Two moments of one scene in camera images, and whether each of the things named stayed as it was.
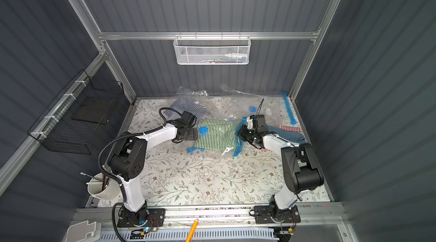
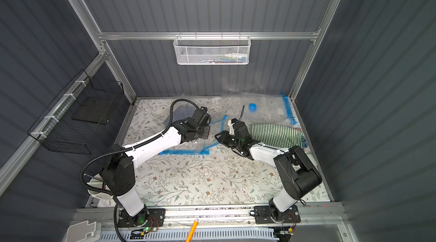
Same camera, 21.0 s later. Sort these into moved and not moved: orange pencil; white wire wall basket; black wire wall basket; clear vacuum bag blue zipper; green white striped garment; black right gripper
Moved: green white striped garment; black right gripper; clear vacuum bag blue zipper
Not moved: orange pencil; black wire wall basket; white wire wall basket
